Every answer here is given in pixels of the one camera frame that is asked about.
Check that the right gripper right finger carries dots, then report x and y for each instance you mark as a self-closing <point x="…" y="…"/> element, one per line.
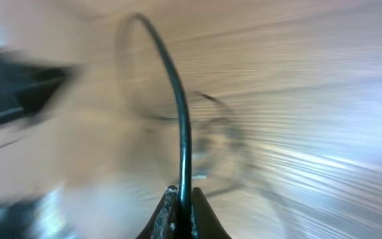
<point x="207" y="225"/>

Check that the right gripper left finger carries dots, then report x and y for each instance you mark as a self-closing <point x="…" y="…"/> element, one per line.
<point x="163" y="222"/>

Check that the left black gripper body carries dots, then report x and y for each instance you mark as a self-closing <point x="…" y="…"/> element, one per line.
<point x="27" y="87"/>

